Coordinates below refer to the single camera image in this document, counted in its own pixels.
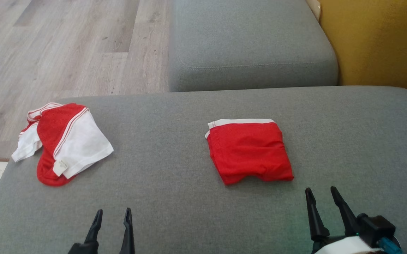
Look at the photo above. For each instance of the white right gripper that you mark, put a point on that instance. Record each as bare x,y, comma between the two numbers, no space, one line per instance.
344,246

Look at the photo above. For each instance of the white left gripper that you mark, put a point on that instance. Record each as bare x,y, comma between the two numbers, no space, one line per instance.
85,248

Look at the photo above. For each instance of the red basketball jersey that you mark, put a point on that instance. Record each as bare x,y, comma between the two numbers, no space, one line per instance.
79,141

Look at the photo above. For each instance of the red shorts white waistband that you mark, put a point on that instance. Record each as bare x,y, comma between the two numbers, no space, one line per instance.
249,151

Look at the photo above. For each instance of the yellow armchair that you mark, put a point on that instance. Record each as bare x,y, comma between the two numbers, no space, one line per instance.
379,42

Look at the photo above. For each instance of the grey sofa ottoman cushion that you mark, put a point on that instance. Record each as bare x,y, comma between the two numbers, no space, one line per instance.
245,35

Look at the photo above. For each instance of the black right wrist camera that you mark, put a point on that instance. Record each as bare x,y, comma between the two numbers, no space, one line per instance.
376,227

